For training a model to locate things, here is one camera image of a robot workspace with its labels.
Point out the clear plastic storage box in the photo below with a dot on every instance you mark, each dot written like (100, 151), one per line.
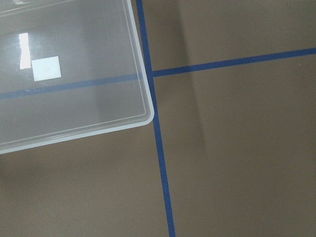
(103, 85)

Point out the white label in box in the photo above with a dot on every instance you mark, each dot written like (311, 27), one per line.
(46, 68)

